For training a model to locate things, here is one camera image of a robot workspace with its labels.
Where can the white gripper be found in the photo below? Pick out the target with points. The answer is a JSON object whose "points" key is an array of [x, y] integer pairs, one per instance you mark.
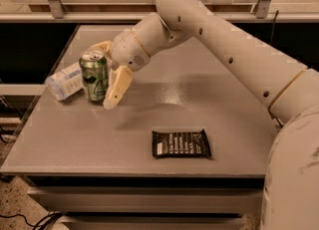
{"points": [[128, 51]]}

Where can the green soda can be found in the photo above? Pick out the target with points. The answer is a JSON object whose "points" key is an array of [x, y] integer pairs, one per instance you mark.
{"points": [[95, 74]]}

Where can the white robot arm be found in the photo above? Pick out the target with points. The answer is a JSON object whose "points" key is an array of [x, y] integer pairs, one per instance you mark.
{"points": [[288, 89]]}

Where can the blue plastic water bottle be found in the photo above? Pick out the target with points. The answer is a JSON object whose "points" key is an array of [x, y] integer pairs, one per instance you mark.
{"points": [[65, 83]]}

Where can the black snack bar wrapper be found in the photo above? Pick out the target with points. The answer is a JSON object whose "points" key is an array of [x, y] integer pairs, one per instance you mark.
{"points": [[181, 144]]}

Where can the metal frame rail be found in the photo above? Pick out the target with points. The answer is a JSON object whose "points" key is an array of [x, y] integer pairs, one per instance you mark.
{"points": [[99, 11]]}

